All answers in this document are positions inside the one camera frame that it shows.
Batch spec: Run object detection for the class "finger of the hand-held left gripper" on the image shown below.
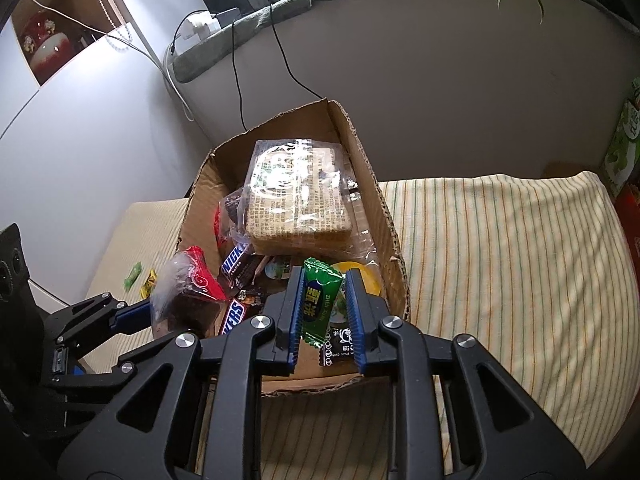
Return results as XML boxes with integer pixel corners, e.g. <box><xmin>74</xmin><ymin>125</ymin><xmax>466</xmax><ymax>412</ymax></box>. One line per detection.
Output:
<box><xmin>42</xmin><ymin>292</ymin><xmax>153</xmax><ymax>348</ymax></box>
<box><xmin>50</xmin><ymin>335</ymin><xmax>176</xmax><ymax>397</ymax></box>

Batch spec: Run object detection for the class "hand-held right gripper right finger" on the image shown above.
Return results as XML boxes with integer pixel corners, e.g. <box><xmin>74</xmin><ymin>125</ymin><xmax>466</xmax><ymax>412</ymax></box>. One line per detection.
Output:
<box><xmin>345</xmin><ymin>267</ymin><xmax>588</xmax><ymax>480</ymax></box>

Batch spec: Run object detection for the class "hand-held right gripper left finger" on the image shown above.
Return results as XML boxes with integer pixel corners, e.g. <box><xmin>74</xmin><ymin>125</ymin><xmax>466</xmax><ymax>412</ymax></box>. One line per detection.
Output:
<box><xmin>57</xmin><ymin>266</ymin><xmax>305</xmax><ymax>480</ymax></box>

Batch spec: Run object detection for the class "green candy packet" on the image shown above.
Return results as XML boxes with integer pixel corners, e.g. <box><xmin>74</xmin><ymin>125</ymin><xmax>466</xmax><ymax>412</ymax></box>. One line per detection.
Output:
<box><xmin>299</xmin><ymin>257</ymin><xmax>347</xmax><ymax>348</ymax></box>

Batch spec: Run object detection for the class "small dark snack packet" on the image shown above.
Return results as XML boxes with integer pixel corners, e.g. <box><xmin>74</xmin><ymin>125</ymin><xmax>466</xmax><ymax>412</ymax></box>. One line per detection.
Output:
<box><xmin>320</xmin><ymin>325</ymin><xmax>357</xmax><ymax>368</ymax></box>
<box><xmin>330</xmin><ymin>295</ymin><xmax>351</xmax><ymax>328</ymax></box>

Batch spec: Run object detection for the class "red and clear snack packet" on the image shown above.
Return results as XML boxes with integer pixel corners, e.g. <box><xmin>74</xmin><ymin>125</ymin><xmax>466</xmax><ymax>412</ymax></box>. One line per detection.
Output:
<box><xmin>150</xmin><ymin>246</ymin><xmax>228</xmax><ymax>341</ymax></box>

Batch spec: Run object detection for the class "brown chocolate bar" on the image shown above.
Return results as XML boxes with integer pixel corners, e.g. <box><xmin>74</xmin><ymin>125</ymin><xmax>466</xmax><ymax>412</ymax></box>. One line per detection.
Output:
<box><xmin>215</xmin><ymin>296</ymin><xmax>248</xmax><ymax>337</ymax></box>
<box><xmin>220</xmin><ymin>242</ymin><xmax>251</xmax><ymax>278</ymax></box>

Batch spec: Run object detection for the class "cardboard box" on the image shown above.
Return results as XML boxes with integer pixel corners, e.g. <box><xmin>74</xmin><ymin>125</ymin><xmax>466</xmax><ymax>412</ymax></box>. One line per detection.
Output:
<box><xmin>175</xmin><ymin>99</ymin><xmax>412</xmax><ymax>396</ymax></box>

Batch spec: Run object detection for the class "yellow jelly cup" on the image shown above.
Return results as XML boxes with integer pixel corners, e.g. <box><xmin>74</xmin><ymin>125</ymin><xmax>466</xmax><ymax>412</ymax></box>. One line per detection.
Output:
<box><xmin>332</xmin><ymin>261</ymin><xmax>381</xmax><ymax>306</ymax></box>

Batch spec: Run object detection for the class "green lidded jelly cup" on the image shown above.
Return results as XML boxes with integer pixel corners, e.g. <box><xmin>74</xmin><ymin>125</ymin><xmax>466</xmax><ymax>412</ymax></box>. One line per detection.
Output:
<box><xmin>264</xmin><ymin>256</ymin><xmax>293</xmax><ymax>281</ymax></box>

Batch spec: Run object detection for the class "clear pack of wafers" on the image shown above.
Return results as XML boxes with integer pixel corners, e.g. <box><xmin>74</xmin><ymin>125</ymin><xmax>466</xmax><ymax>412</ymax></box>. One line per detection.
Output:
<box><xmin>237</xmin><ymin>137</ymin><xmax>381</xmax><ymax>266</ymax></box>

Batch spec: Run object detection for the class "clear bag of dark snack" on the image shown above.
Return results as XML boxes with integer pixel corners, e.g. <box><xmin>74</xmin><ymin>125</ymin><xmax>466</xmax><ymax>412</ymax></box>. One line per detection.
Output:
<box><xmin>214</xmin><ymin>187</ymin><xmax>251</xmax><ymax>246</ymax></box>

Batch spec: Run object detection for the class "striped yellow blanket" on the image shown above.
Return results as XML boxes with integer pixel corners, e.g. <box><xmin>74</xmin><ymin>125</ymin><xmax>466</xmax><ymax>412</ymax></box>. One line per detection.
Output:
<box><xmin>82</xmin><ymin>170</ymin><xmax>638</xmax><ymax>480</ymax></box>

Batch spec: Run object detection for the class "red and white jar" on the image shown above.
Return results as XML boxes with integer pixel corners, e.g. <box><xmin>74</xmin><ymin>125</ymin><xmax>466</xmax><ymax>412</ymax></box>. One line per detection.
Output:
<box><xmin>20</xmin><ymin>10</ymin><xmax>83</xmax><ymax>81</ymax></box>

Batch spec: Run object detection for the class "white charger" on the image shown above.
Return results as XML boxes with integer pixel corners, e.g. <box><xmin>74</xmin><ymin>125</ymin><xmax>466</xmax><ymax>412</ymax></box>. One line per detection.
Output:
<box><xmin>180</xmin><ymin>10</ymin><xmax>223</xmax><ymax>43</ymax></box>

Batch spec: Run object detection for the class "green snack bag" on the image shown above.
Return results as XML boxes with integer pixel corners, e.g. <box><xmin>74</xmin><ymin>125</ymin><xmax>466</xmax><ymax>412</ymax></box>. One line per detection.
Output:
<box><xmin>602</xmin><ymin>77</ymin><xmax>640</xmax><ymax>196</ymax></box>

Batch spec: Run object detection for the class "black power cable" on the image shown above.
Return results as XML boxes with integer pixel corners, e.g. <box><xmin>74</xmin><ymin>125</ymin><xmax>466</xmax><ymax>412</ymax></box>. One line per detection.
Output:
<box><xmin>270</xmin><ymin>2</ymin><xmax>326</xmax><ymax>101</ymax></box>
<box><xmin>230</xmin><ymin>22</ymin><xmax>248</xmax><ymax>132</ymax></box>

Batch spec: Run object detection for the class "white cable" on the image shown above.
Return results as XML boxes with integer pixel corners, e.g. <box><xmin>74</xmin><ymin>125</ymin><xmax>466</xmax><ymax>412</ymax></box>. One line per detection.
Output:
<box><xmin>25</xmin><ymin>0</ymin><xmax>196</xmax><ymax>121</ymax></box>

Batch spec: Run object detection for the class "white bead cord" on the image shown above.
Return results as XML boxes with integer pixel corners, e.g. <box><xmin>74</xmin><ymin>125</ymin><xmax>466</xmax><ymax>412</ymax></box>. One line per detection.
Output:
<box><xmin>82</xmin><ymin>0</ymin><xmax>133</xmax><ymax>53</ymax></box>

